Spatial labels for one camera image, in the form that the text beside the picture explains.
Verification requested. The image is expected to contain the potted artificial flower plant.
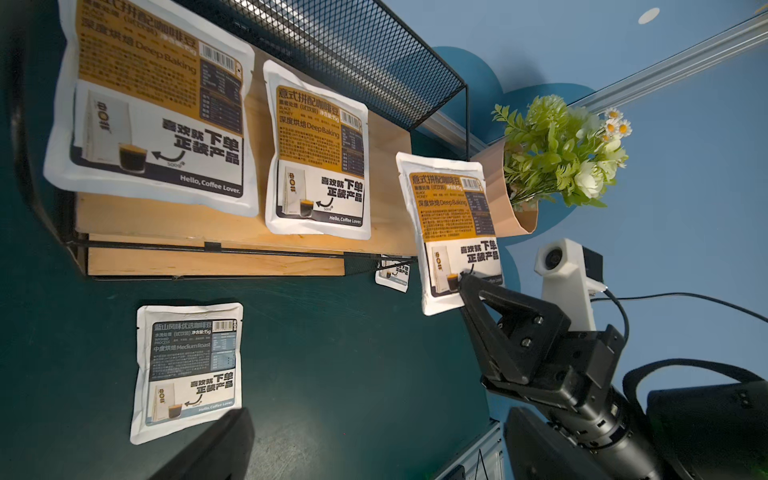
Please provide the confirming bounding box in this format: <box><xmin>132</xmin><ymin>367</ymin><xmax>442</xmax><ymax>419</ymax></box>
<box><xmin>473</xmin><ymin>95</ymin><xmax>632</xmax><ymax>238</ymax></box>

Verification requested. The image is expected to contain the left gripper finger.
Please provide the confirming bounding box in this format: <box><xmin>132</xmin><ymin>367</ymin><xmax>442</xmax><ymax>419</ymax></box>
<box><xmin>150</xmin><ymin>408</ymin><xmax>255</xmax><ymax>480</ymax></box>

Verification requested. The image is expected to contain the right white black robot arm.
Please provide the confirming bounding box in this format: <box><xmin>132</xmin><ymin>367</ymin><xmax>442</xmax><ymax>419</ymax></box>
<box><xmin>458</xmin><ymin>275</ymin><xmax>767</xmax><ymax>479</ymax></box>

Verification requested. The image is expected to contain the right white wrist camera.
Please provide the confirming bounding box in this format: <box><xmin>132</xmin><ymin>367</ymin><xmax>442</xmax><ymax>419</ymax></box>
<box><xmin>534</xmin><ymin>238</ymin><xmax>607</xmax><ymax>331</ymax></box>

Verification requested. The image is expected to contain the two-tier wooden wire shelf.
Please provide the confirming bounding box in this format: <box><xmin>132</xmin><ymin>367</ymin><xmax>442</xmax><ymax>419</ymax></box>
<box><xmin>1</xmin><ymin>1</ymin><xmax>464</xmax><ymax>278</ymax></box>

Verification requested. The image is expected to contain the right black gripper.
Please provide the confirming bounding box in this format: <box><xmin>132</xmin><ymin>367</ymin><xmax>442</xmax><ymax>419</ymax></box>
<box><xmin>459</xmin><ymin>275</ymin><xmax>664</xmax><ymax>479</ymax></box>

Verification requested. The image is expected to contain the yellow coffee bag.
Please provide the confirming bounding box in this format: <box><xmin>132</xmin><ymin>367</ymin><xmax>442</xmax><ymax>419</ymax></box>
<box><xmin>43</xmin><ymin>1</ymin><xmax>259</xmax><ymax>217</ymax></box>
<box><xmin>263</xmin><ymin>60</ymin><xmax>372</xmax><ymax>241</ymax></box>
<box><xmin>396</xmin><ymin>152</ymin><xmax>503</xmax><ymax>316</ymax></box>

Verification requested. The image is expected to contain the grey coffee bag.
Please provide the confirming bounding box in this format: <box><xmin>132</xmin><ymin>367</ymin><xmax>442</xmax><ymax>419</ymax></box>
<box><xmin>130</xmin><ymin>302</ymin><xmax>244</xmax><ymax>445</ymax></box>
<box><xmin>374</xmin><ymin>256</ymin><xmax>411</xmax><ymax>293</ymax></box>

